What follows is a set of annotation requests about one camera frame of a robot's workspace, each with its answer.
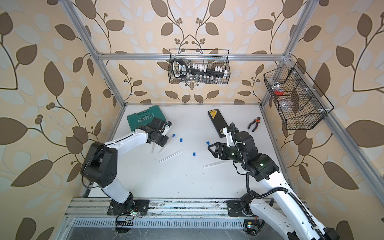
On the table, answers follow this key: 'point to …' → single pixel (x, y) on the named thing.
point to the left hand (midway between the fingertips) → (161, 137)
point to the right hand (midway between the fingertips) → (213, 148)
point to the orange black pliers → (257, 120)
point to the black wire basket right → (299, 101)
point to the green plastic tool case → (144, 117)
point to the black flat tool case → (218, 121)
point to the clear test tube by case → (153, 146)
